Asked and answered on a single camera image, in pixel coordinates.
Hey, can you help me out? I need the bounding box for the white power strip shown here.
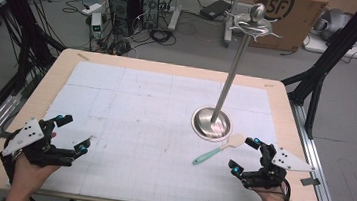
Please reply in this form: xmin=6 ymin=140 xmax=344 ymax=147
xmin=81 ymin=1 xmax=104 ymax=18

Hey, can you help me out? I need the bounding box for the grey rounded appliance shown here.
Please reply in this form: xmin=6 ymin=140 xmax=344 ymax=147
xmin=311 ymin=5 xmax=354 ymax=44

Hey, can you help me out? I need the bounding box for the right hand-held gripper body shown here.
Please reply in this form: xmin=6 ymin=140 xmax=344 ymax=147
xmin=241 ymin=141 xmax=318 ymax=196

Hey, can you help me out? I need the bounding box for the white gridded mat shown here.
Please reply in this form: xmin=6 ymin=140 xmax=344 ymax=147
xmin=35 ymin=57 xmax=286 ymax=201

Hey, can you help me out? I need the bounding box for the coiled black cable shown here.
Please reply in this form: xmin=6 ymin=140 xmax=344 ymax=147
xmin=147 ymin=26 xmax=176 ymax=47

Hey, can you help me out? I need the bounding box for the person's left hand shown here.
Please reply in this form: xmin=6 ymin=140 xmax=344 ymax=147
xmin=4 ymin=153 xmax=63 ymax=201

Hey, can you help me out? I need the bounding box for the brown cardboard box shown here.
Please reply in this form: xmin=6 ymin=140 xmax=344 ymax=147
xmin=238 ymin=0 xmax=331 ymax=56

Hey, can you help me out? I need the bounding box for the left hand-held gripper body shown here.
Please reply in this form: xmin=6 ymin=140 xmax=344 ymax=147
xmin=0 ymin=112 xmax=82 ymax=172

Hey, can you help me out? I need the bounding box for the small white device with display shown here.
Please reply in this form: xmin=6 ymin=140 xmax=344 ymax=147
xmin=89 ymin=11 xmax=105 ymax=40

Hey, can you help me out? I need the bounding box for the white flat board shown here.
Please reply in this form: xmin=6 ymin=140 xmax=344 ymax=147
xmin=301 ymin=32 xmax=357 ymax=60

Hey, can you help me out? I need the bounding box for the black tape piece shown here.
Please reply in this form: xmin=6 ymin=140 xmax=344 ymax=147
xmin=299 ymin=176 xmax=322 ymax=189

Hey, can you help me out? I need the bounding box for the person's right hand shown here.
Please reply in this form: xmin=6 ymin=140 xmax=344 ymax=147
xmin=250 ymin=185 xmax=292 ymax=201

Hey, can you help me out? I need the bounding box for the wooden spoon with teal handle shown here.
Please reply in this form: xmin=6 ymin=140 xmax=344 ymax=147
xmin=192 ymin=129 xmax=246 ymax=170

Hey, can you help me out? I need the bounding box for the black metal frame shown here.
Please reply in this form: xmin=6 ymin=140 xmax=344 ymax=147
xmin=275 ymin=0 xmax=357 ymax=144
xmin=0 ymin=0 xmax=71 ymax=101

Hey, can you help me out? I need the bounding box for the black computer tower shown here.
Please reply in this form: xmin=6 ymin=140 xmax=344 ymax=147
xmin=104 ymin=0 xmax=145 ymax=38
xmin=137 ymin=0 xmax=162 ymax=31

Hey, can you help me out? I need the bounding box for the flat black device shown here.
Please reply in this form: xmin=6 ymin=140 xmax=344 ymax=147
xmin=198 ymin=0 xmax=233 ymax=22

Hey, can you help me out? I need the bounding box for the tall metal rack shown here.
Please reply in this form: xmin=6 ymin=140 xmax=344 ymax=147
xmin=188 ymin=0 xmax=285 ymax=149

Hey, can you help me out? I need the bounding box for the white stand leg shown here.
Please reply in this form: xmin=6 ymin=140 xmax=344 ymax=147
xmin=222 ymin=0 xmax=244 ymax=50
xmin=167 ymin=0 xmax=183 ymax=32

